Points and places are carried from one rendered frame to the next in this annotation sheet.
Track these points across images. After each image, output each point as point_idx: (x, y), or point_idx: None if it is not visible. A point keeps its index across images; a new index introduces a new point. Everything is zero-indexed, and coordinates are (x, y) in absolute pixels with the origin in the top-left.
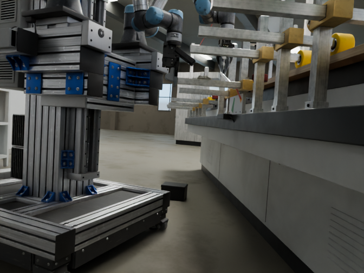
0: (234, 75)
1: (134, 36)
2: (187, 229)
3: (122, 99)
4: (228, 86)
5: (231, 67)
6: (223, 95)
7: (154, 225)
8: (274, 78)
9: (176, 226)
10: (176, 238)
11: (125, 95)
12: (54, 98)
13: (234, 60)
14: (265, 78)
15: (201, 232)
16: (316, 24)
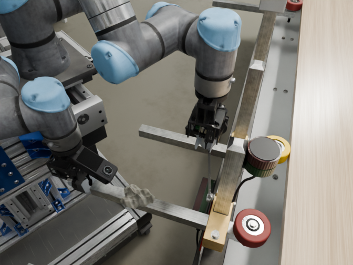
0: (247, 124)
1: (23, 63)
2: (173, 236)
3: (32, 173)
4: (181, 223)
5: (242, 111)
6: (217, 155)
7: (127, 243)
8: (280, 250)
9: (166, 223)
10: (152, 256)
11: (37, 164)
12: None
13: (251, 100)
14: (257, 245)
15: (186, 248)
16: None
